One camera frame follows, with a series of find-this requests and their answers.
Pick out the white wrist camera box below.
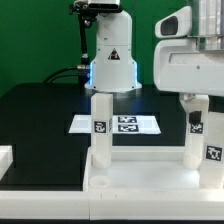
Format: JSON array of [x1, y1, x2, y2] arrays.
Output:
[[155, 6, 192, 38]]

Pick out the white desk top tray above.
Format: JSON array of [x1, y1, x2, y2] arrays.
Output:
[[83, 145, 224, 194]]

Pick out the white left fence block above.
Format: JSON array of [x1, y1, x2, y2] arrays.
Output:
[[0, 145, 13, 180]]

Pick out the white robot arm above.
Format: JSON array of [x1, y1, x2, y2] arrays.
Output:
[[86, 0, 224, 96]]

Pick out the white front fence bar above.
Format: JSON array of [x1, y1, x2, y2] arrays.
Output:
[[0, 190, 224, 221]]

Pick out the paper sheet with markers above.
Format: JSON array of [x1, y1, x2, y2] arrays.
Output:
[[69, 115, 161, 135]]

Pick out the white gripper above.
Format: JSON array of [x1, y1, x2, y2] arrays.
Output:
[[153, 38, 224, 125]]

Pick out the black cables at base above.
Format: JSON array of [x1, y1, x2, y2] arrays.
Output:
[[43, 66, 84, 84]]

